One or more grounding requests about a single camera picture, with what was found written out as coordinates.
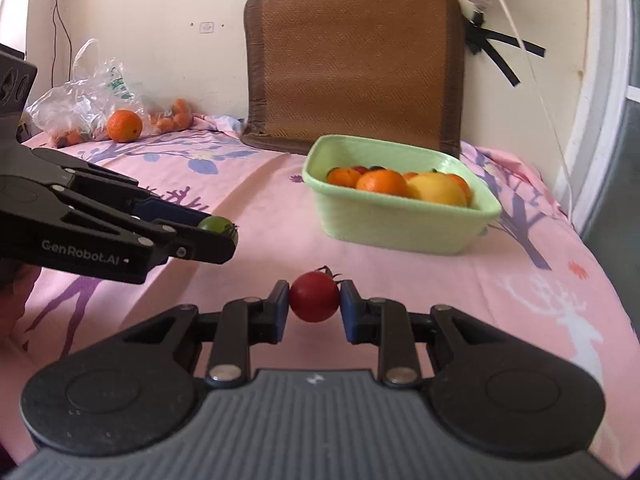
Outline black cushion tie straps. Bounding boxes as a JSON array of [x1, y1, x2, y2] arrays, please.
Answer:
[[462, 8, 548, 88]]

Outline black wall cable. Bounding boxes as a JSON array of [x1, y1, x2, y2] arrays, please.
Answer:
[[48, 0, 75, 91]]

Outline white power cable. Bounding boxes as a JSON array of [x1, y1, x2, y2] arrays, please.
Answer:
[[447, 0, 576, 221]]

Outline glass sliding door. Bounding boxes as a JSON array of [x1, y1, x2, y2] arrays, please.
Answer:
[[555, 0, 639, 326]]

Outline brown woven seat cushion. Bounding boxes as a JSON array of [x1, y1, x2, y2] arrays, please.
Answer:
[[241, 0, 465, 156]]

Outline light green plastic basket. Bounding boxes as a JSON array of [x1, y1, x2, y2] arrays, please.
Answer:
[[303, 134, 502, 255]]

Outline pink deer print tablecloth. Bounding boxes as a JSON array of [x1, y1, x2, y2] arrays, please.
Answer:
[[1, 131, 639, 474]]

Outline clear plastic bag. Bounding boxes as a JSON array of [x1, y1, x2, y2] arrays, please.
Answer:
[[27, 38, 160, 148]]

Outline green tomato with stem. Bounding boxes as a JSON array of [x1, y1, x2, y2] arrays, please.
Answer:
[[198, 216, 238, 238]]

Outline white wall socket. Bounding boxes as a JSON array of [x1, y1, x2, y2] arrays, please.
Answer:
[[198, 22, 215, 35]]

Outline orange beside plastic bag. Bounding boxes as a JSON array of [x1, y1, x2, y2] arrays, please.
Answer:
[[105, 110, 143, 143]]

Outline large yellow grapefruit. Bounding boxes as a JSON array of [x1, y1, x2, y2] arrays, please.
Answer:
[[407, 172, 468, 208]]

